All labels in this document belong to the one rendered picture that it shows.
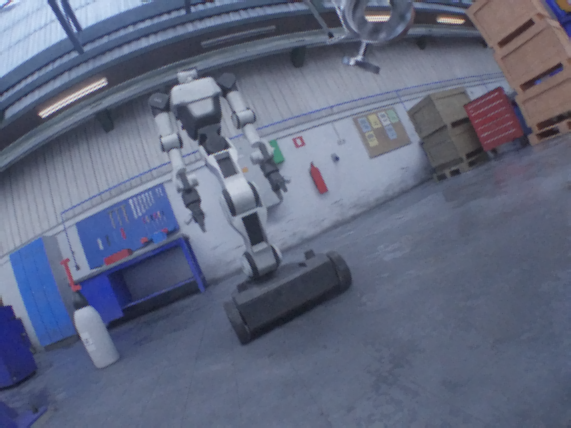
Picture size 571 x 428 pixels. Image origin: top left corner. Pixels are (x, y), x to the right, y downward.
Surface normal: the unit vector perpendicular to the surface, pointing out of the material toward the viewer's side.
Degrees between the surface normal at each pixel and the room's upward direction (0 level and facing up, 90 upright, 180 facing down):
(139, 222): 90
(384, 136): 90
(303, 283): 90
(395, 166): 90
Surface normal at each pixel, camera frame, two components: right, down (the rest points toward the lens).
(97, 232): 0.21, -0.13
